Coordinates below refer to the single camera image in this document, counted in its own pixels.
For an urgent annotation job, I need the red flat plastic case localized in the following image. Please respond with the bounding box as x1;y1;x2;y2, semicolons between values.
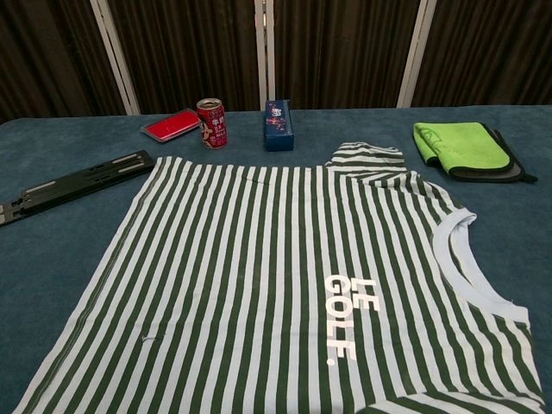
140;108;202;143

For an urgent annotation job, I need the green white striped T-shirt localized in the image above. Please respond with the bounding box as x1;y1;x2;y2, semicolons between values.
8;141;547;414

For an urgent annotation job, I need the blue rectangular carton box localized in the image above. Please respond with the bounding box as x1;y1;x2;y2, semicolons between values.
263;99;297;153

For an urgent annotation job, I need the dark pleated partition panel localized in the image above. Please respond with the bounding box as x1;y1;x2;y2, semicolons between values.
90;0;267;116
396;0;552;109
265;0;436;111
0;0;140;124

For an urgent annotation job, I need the green microfiber cloth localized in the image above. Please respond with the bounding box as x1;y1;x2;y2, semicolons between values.
412;122;514;173

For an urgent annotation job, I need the red drink can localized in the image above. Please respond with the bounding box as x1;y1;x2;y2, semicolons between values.
196;97;229;150

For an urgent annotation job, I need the black folding laptop stand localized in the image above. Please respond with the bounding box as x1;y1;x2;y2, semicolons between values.
0;148;157;229

